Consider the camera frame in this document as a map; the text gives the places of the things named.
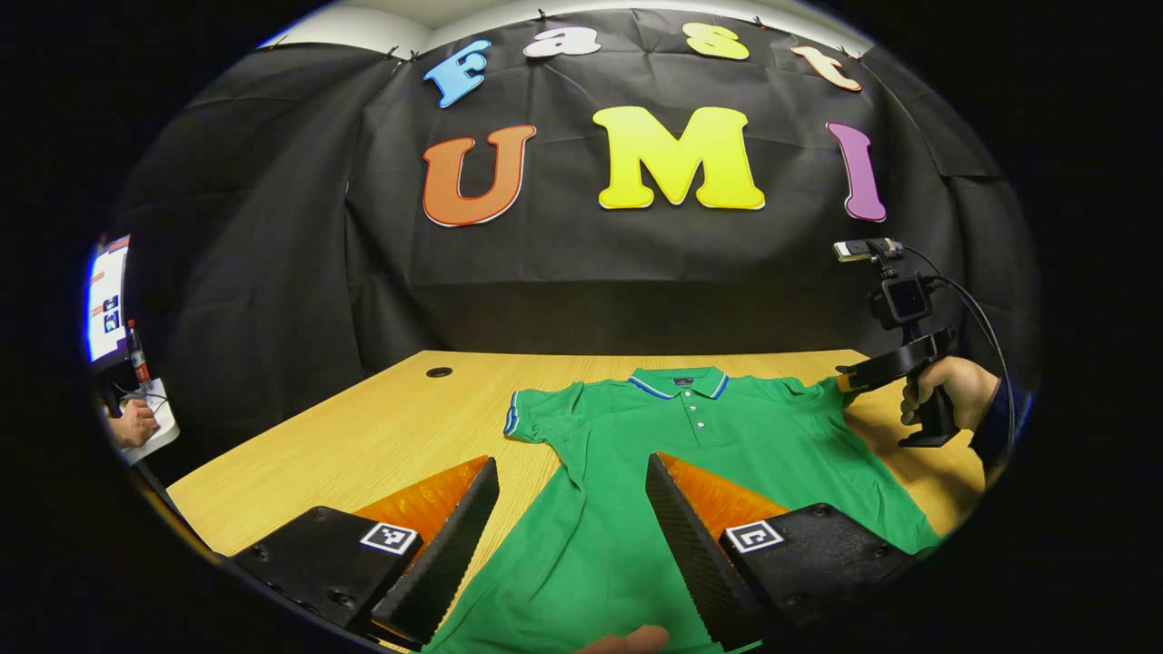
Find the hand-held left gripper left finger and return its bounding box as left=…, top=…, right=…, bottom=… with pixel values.
left=232, top=456, right=502, bottom=649

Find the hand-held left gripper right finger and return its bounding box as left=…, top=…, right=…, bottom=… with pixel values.
left=645, top=451, right=916, bottom=652

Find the green T-shirt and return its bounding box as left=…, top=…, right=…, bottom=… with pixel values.
left=422, top=366, right=941, bottom=654

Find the white flat box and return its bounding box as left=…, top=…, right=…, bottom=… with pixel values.
left=116, top=377, right=181, bottom=467

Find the black backdrop cloth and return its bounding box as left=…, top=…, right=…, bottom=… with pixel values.
left=95, top=7, right=1041, bottom=482

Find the bottle with red label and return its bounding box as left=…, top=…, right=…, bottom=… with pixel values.
left=125, top=319, right=152, bottom=386

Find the computer monitor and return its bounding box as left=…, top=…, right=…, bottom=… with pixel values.
left=86, top=233, right=132, bottom=366

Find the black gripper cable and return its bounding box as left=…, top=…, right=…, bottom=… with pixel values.
left=902, top=243, right=1017, bottom=428

